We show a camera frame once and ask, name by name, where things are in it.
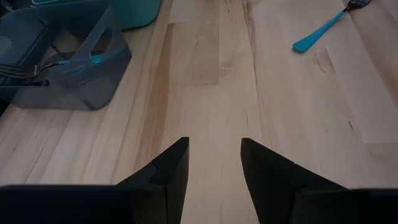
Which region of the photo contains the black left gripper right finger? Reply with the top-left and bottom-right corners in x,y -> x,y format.
241,138 -> 398,224

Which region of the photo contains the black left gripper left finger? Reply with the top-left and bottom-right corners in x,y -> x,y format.
0,136 -> 190,224

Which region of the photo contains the black fork teal handle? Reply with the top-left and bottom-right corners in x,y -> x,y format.
0,53 -> 106,80
292,0 -> 373,54
0,60 -> 72,86

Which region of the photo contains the grey translucent plastic bin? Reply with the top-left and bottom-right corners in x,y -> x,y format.
0,5 -> 134,112

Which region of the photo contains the teal plastic bin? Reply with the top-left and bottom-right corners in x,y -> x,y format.
30,0 -> 163,31

